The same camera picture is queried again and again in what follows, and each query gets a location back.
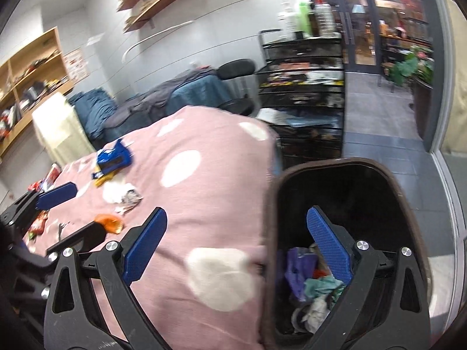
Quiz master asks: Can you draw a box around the white curved pole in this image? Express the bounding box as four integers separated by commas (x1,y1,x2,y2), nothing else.
120,19,196,67

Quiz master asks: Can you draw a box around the blue plastic wrapper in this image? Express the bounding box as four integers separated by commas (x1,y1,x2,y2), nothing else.
93,138,132,179

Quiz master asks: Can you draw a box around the purple plastic bag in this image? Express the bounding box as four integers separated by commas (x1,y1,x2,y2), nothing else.
284,247,318,301

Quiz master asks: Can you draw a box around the potted green plant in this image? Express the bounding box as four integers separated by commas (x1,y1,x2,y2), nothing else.
389,45,435,86

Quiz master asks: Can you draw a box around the red snack bag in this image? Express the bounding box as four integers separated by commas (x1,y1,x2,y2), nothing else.
28,163,62,192

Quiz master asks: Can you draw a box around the white tissue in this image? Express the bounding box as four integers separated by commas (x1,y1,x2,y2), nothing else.
101,181,134,204

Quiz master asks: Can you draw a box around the teal cloth rag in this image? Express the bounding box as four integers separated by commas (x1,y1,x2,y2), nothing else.
304,275,344,300

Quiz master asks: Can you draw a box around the clear water bottle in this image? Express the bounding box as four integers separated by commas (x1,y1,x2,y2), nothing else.
314,0,336,37

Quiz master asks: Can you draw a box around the orange peel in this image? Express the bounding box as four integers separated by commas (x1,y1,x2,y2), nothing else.
93,213,124,235

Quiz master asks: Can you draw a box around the glass entrance door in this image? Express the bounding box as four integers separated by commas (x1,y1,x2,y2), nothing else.
340,0,378,74

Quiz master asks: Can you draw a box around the cream cloth on chair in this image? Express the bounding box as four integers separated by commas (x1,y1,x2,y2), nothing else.
32,92,95,167

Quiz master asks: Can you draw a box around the black round stool chair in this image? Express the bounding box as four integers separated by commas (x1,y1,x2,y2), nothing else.
217,59,256,116

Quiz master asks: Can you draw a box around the crumpled silver wrapper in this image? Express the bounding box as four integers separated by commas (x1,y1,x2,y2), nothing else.
115,190,143,216

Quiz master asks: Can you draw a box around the blue massage bed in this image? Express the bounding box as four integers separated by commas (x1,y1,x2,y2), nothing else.
89,67,233,149

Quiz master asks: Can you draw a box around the white pump bottle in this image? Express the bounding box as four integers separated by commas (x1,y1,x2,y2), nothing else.
278,2,297,40

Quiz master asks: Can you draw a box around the brown trash bin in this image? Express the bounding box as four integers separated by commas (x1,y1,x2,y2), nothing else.
260,158,431,349

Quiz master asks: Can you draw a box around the wooden cubby shelf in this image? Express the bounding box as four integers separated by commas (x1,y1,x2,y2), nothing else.
1,27,74,156

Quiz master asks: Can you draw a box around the blue bedding pile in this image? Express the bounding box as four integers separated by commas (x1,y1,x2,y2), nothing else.
67,88,117,141

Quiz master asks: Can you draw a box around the pink polka dot blanket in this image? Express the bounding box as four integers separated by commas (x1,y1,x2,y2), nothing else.
28,106,276,349

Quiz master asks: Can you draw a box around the green lotion bottle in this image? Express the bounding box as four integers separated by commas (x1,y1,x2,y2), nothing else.
298,0,313,36

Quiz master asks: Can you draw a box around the black mesh cart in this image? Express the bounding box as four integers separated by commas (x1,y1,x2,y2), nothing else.
257,29,346,167

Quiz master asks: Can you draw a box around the wall poster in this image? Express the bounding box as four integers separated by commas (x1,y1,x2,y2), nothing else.
63,48,89,84

